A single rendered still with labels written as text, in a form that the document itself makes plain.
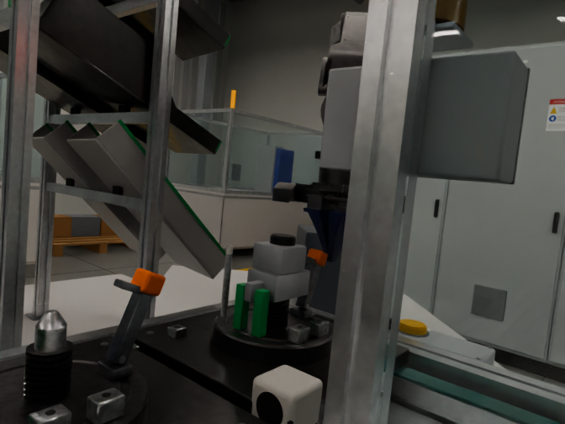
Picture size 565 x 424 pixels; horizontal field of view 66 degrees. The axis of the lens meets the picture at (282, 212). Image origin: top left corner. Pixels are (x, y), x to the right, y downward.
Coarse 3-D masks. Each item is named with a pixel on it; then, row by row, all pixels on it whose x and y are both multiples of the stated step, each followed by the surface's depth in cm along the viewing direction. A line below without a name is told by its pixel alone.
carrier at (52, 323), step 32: (64, 320) 31; (32, 352) 30; (64, 352) 30; (96, 352) 43; (0, 384) 32; (32, 384) 30; (64, 384) 31; (96, 384) 33; (128, 384) 34; (160, 384) 38; (192, 384) 39; (0, 416) 28; (32, 416) 26; (64, 416) 26; (96, 416) 28; (128, 416) 29; (160, 416) 33; (192, 416) 34; (224, 416) 34
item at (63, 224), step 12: (60, 216) 556; (72, 216) 568; (84, 216) 579; (96, 216) 591; (60, 228) 553; (72, 228) 566; (84, 228) 577; (96, 228) 589; (108, 228) 603; (60, 240) 536; (72, 240) 544; (84, 240) 552; (96, 240) 561; (108, 240) 575; (120, 240) 577; (60, 252) 511
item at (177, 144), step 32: (64, 0) 51; (96, 0) 54; (64, 32) 52; (96, 32) 54; (128, 32) 57; (64, 64) 58; (96, 64) 54; (128, 64) 57; (96, 96) 65; (128, 96) 59; (192, 128) 64
